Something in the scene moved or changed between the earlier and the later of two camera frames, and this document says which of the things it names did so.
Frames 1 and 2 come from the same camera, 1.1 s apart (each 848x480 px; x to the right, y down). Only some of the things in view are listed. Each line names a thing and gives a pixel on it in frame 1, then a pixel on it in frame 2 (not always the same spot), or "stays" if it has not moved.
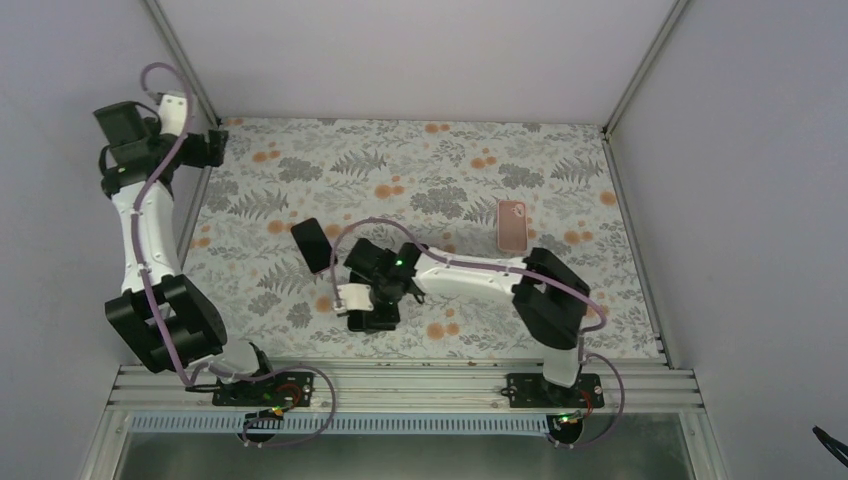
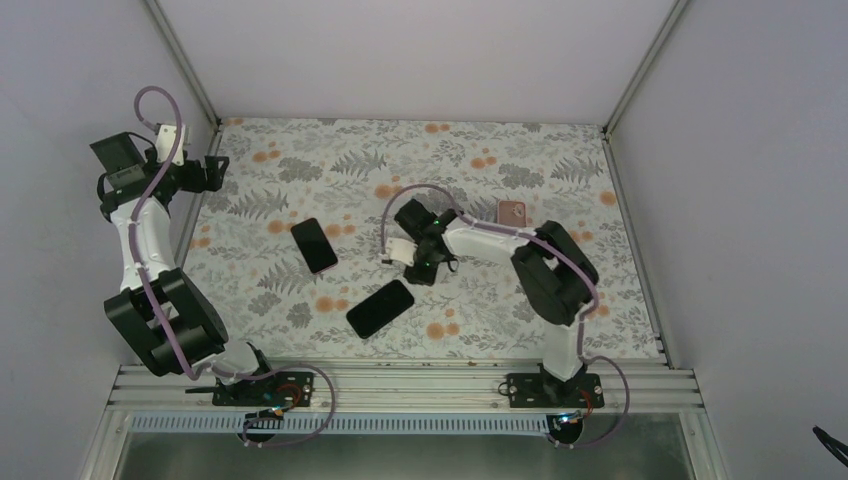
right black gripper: x=393 y=313 → x=424 y=278
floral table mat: x=480 y=191 stays
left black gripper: x=199 y=158 → x=213 y=177
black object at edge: x=832 y=445 stays
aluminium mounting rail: x=405 y=387 stays
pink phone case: x=512 y=226 stays
